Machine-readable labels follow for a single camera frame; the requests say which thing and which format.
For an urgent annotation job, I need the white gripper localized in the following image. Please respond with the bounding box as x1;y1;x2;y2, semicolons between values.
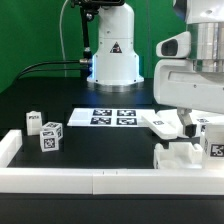
154;31;224;138

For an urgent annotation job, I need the white chair seat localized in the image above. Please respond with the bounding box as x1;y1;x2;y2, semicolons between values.
153;142;203;169

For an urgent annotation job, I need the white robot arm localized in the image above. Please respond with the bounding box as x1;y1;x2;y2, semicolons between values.
87;0;224;136

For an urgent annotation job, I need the white chair back piece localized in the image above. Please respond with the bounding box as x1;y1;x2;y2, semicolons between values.
157;109;224;138

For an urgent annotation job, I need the white marker tag sheet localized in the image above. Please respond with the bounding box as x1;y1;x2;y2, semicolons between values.
67;108;155;127

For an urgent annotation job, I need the black cable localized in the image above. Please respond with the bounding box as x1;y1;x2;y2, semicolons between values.
14;59;92;81

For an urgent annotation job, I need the white U-shaped fence wall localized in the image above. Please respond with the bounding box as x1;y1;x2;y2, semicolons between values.
0;130;224;195

